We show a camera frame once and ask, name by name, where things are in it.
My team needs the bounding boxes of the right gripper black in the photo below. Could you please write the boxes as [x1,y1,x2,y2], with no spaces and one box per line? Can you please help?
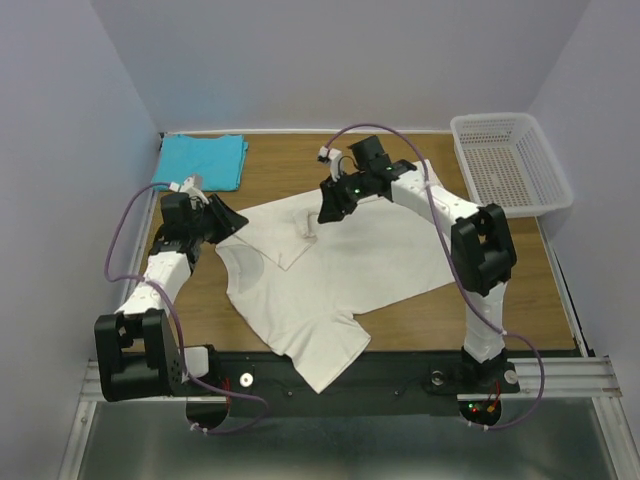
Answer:
[318,168,374,223]

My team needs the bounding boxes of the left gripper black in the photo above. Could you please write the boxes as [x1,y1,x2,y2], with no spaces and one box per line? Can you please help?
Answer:
[189,194,249,245]

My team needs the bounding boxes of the white t shirt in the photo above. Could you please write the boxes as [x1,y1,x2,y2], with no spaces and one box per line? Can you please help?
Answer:
[216,190,453,393]

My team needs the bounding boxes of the white plastic basket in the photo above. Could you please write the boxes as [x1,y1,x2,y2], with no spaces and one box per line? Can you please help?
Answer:
[450,112,574,218]

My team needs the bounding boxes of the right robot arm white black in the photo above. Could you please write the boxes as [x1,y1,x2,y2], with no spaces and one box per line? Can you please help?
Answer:
[318,136,517,390]

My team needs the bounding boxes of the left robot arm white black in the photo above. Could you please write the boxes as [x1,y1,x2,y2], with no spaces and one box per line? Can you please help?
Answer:
[94,192,249,402]

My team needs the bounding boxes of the folded blue t shirt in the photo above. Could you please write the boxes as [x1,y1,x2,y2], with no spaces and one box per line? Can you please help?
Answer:
[151,134,249,192]

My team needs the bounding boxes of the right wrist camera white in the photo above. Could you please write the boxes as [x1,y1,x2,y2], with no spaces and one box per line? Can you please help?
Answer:
[317,146,345,182]

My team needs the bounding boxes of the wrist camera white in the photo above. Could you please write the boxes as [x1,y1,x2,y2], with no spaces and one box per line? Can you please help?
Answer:
[169,174,206,201]
[317,146,345,182]

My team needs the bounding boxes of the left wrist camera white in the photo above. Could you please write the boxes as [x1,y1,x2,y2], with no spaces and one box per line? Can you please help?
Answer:
[169,174,206,201]

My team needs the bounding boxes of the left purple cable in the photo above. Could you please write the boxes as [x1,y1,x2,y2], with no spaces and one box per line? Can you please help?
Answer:
[103,182,271,437]

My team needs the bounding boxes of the purple cable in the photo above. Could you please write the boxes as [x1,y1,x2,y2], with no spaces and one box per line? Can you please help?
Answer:
[103,182,271,437]
[324,123,546,432]

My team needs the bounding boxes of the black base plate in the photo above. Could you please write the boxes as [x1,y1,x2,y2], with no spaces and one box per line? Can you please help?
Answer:
[187,350,520,418]

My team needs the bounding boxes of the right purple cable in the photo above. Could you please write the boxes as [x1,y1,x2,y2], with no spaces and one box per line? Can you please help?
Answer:
[324,123,546,432]

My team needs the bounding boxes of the aluminium frame rail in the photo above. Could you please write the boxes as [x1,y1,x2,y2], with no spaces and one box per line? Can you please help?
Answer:
[79,134,624,401]

